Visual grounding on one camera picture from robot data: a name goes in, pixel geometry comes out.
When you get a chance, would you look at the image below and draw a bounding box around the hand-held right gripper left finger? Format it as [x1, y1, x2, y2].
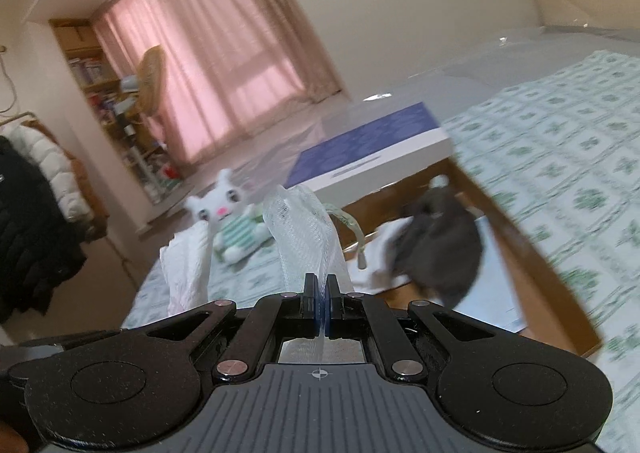
[120, 273, 321, 383]

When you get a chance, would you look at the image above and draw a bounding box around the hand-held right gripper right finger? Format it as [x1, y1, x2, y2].
[324, 274, 522, 382]

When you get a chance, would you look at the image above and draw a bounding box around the white mesh cloth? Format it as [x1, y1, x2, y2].
[262, 184, 357, 295]

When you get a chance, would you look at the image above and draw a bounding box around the dark grey face mask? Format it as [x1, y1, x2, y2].
[389, 175, 487, 310]

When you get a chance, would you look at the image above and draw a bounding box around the white tissue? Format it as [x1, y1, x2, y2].
[159, 222, 217, 317]

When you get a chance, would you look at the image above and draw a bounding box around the blue face mask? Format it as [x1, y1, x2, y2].
[450, 215, 529, 334]

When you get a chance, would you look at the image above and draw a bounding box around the brown cardboard box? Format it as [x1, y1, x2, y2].
[342, 153, 604, 360]

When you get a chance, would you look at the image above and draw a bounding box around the black jacket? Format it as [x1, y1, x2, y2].
[0, 135, 89, 325]

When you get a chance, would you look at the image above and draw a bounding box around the white plush rabbit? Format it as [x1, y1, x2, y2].
[185, 169, 274, 264]

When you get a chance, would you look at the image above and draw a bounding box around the purple and white box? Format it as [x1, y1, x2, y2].
[285, 102, 454, 206]

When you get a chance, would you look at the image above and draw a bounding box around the white puffer jacket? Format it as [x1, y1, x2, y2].
[9, 125, 82, 220]

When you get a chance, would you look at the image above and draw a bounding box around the red and white toy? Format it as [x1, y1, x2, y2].
[159, 158, 184, 182]

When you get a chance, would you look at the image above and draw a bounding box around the pink curtain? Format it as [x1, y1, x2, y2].
[92, 0, 346, 166]

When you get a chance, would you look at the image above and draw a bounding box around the standing fan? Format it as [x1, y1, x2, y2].
[134, 45, 172, 134]

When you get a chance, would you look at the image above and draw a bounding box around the wooden bookshelf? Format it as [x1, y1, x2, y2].
[49, 18, 186, 204]

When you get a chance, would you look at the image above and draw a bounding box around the plastic-covered mattress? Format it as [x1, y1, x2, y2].
[300, 25, 640, 148]

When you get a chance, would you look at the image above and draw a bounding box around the pale green strap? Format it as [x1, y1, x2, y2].
[322, 203, 369, 270]

